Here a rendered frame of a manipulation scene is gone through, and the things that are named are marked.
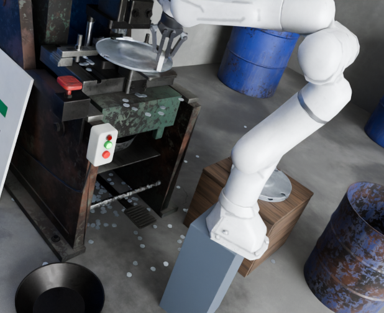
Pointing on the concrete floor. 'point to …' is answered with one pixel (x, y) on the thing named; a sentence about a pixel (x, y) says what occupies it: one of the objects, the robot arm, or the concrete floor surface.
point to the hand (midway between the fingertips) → (160, 61)
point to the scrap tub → (358, 251)
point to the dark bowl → (60, 290)
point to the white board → (1, 113)
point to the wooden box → (286, 213)
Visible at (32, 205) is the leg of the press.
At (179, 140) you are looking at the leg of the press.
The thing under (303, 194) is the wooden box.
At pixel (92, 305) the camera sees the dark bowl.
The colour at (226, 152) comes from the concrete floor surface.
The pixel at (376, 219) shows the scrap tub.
